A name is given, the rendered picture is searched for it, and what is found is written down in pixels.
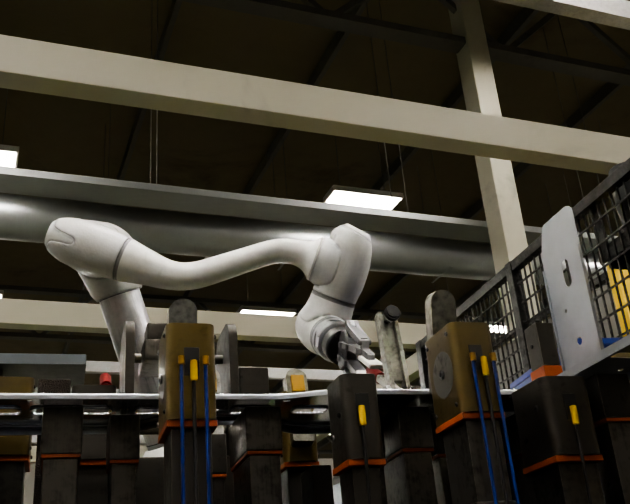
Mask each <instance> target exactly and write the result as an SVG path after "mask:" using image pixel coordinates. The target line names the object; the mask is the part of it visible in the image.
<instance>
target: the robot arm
mask: <svg viewBox="0 0 630 504"><path fill-rule="evenodd" d="M44 244H45V246H46V248H47V250H48V252H49V253H50V254H51V255H52V256H54V257H55V258H56V259H57V260H59V261H60V262H62V263H64V264H66V265H68V266H70V267H71V268H73V269H75V270H76V271H78V273H79V275H80V277H81V278H82V280H83V282H84V284H85V285H86V287H87V289H88V291H89V293H90V296H91V297H92V298H93V299H94V300H95V301H96V302H99V303H100V306H101V309H102V312H103V316H104V319H105V322H106V325H107V328H108V331H109V334H110V337H111V340H112V343H113V346H114V349H115V352H116V355H117V358H118V361H119V364H120V352H121V340H122V333H123V329H124V324H125V321H134V322H135V354H140V353H141V350H142V346H143V343H144V333H145V330H146V326H147V324H148V323H151V322H150V319H149V316H148V313H147V310H146V307H145V304H144V301H143V298H142V295H141V292H140V289H141V288H142V285H145V286H150V287H155V288H160V289H167V290H178V291H182V290H194V289H199V288H203V287H207V286H210V285H213V284H216V283H219V282H222V281H225V280H228V279H231V278H234V277H236V276H239V275H242V274H245V273H248V272H251V271H254V270H257V269H260V268H263V267H265V266H269V265H272V264H277V263H288V264H292V265H295V266H297V267H298V268H300V269H301V270H302V271H303V272H304V274H305V276H306V279H307V280H309V281H311V282H312V283H313V284H314V287H313V290H312V293H311V295H310V297H309V299H308V301H307V303H306V304H305V306H304V307H303V308H302V309H301V311H300V312H299V314H298V316H297V318H296V322H295V329H296V333H297V335H298V338H299V339H300V341H301V342H302V344H303V345H304V346H305V347H306V348H307V349H308V350H309V351H311V352H313V353H314V354H316V355H320V356H321V357H322V358H323V359H324V360H326V361H328V362H331V363H335V364H337V365H338V366H339V368H340V370H342V371H343V374H346V373H350V372H351V373H366V369H365V368H364V367H363V366H362V365H361V363H360V361H361V362H362V363H363V364H365V365H366V366H367V367H368V368H370V369H383V365H382V363H381V362H380V361H379V360H377V359H376V358H375V354H374V353H373V352H372V350H371V349H369V345H371V343H372V341H371V339H370V338H369V337H368V336H367V334H366V333H365V332H364V331H363V330H362V329H361V328H360V326H359V323H358V321H352V320H351V319H352V315H353V311H354V308H355V305H356V302H357V300H358V298H359V296H360V294H361V292H362V290H363V288H364V285H365V282H366V279H367V276H368V273H369V269H370V263H371V256H372V244H371V239H370V236H369V234H367V233H365V232H363V231H361V230H359V229H358V228H356V227H354V226H352V225H350V224H348V223H347V224H344V225H340V226H338V227H337V228H335V229H334V230H333V231H332V233H331V235H330V237H328V238H325V237H321V238H319V239H317V240H314V241H305V240H298V239H288V238H284V239H274V240H269V241H264V242H261V243H257V244H254V245H250V246H247V247H244V248H240V249H237V250H234V251H230V252H227V253H224V254H220V255H217V256H214V257H210V258H207V259H203V260H200V261H195V262H176V261H173V260H170V259H168V258H165V257H163V256H162V255H160V254H158V253H156V252H154V251H152V250H151V249H149V248H147V247H145V246H144V245H142V244H141V243H139V242H137V241H136V240H133V239H132V237H131V236H130V235H129V234H128V233H127V232H126V231H124V230H123V229H122V228H120V227H118V226H116V225H114V224H111V223H108V222H100V221H92V220H83V219H79V218H60V219H57V220H56V221H53V222H52V223H51V225H50V227H49V229H48V231H47V234H46V237H45V242H44ZM358 355H361V356H358ZM349 371H350V372H349ZM138 374H139V363H134V393H159V377H139V375H138ZM143 437H144V440H145V443H146V446H147V449H148V450H147V451H145V454H144V456H143V457H164V444H158V437H159V435H143Z"/></svg>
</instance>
